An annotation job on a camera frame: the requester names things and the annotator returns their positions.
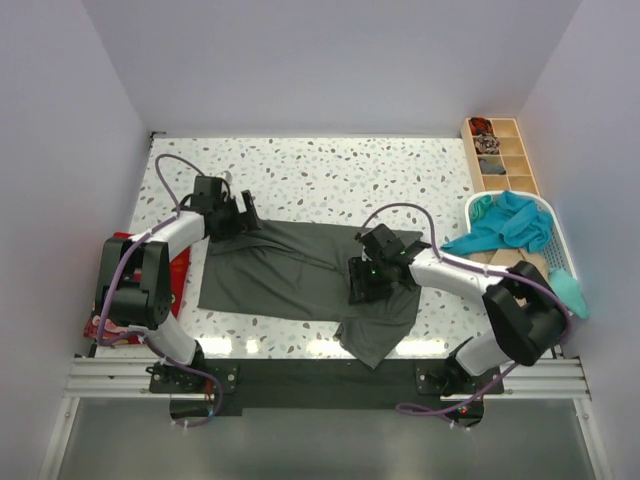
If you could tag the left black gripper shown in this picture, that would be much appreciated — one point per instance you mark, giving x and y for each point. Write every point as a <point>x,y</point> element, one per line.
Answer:
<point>249,223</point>

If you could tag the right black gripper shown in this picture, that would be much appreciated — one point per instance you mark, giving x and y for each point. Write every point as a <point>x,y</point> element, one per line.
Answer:
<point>360,287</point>

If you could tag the dark grey t shirt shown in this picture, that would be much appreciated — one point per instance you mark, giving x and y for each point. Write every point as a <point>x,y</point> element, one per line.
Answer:
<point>300,271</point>

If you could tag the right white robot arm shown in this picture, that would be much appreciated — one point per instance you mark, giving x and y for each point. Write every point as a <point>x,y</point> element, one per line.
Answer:
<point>526,318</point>

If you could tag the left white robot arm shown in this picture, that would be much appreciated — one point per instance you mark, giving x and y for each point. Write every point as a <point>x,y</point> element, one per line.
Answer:
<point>182,229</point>

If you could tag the beige t shirt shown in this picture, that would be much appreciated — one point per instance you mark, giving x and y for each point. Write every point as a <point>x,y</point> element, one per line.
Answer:
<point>511,257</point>

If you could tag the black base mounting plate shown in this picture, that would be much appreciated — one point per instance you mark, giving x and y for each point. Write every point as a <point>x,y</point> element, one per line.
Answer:
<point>336,384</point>

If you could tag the teal t shirt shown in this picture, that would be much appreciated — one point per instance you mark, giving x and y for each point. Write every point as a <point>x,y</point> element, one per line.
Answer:
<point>501,220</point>

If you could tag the grey rolled socks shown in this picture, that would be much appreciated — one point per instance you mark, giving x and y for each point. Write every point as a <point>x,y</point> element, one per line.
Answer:
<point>491,166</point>

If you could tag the wooden compartment organizer box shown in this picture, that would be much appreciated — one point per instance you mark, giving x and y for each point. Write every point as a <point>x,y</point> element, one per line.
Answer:
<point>519,175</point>

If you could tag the patterned rolled socks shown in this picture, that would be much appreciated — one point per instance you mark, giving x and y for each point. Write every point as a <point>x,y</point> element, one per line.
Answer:
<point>487,144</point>

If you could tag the red black rolled socks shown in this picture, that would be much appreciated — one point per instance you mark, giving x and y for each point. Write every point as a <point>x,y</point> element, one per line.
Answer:
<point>480,126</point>

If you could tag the white perforated laundry basket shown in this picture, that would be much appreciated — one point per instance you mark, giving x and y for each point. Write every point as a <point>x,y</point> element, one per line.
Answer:
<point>562,274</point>

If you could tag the aluminium rail frame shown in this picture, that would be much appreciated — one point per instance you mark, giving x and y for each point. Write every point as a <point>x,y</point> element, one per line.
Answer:
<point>92,378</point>

